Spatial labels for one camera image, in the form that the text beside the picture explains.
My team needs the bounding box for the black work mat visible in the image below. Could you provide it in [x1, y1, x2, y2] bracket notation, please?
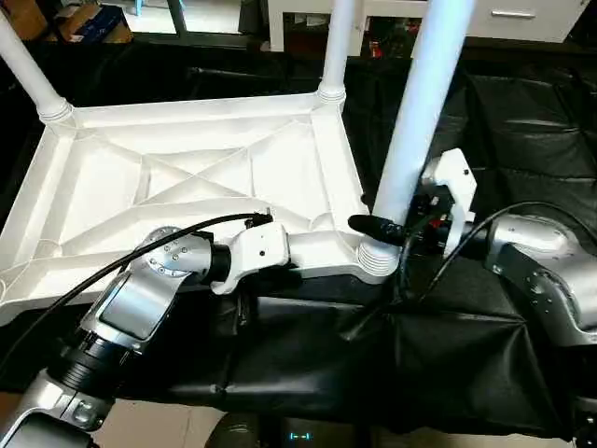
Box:
[0, 42, 597, 440]

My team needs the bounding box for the white drawer unit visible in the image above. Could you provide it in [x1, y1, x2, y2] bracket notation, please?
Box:
[465, 0, 587, 44]

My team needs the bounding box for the white glass door cabinet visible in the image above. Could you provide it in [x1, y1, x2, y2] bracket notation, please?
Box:
[269, 0, 432, 55]

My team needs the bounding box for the white plastic table leg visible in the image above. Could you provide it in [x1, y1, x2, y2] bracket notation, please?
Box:
[317, 0, 361, 102]
[0, 5, 74, 124]
[357, 0, 478, 283]

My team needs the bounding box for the brown cardboard board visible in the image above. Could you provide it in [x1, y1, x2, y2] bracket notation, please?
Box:
[0, 0, 57, 40]

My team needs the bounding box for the blue box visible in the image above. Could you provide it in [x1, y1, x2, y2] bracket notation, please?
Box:
[67, 5, 132, 43]

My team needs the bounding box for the white plastic table top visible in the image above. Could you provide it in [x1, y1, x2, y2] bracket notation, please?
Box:
[0, 89, 404, 328]

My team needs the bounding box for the grey metal pole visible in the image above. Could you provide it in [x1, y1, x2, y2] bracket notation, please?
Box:
[168, 0, 189, 35]

